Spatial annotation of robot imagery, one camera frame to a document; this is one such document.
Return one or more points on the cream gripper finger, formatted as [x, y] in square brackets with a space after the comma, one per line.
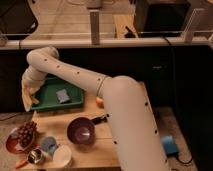
[26, 98]
[33, 96]

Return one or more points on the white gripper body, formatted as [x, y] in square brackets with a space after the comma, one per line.
[31, 86]

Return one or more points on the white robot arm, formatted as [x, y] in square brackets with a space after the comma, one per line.
[130, 118]

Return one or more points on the metal measuring cup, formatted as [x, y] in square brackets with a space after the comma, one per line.
[35, 157]

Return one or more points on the green plastic tray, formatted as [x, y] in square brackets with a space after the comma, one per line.
[48, 100]

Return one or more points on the blue sponge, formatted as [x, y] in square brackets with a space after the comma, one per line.
[62, 96]

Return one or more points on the bunch of dark grapes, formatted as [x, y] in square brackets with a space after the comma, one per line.
[26, 133]

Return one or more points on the red plate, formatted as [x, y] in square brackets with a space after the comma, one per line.
[12, 144]

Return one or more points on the purple bowl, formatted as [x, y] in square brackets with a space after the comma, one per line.
[81, 131]

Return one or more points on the orange fruit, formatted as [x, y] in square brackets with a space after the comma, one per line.
[99, 102]

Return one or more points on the blue cylinder object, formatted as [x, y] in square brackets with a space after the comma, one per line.
[169, 145]

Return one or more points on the black box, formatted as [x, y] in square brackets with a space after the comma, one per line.
[160, 18]

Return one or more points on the black handled utensil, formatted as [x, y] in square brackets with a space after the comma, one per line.
[100, 119]

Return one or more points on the grey vertical post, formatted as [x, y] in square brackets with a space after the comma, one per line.
[94, 25]

